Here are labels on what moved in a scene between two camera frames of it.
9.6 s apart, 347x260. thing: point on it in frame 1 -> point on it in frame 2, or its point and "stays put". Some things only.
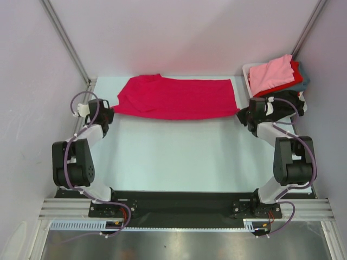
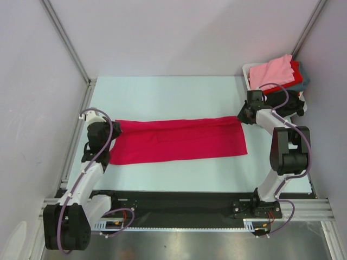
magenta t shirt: [154, 97] -> [141, 141]
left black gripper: [110, 113] -> [116, 129]
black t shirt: [286, 102] stays put
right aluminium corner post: [308, 28] stays put
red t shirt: [298, 79] stays put
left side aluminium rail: [90, 89] stays put
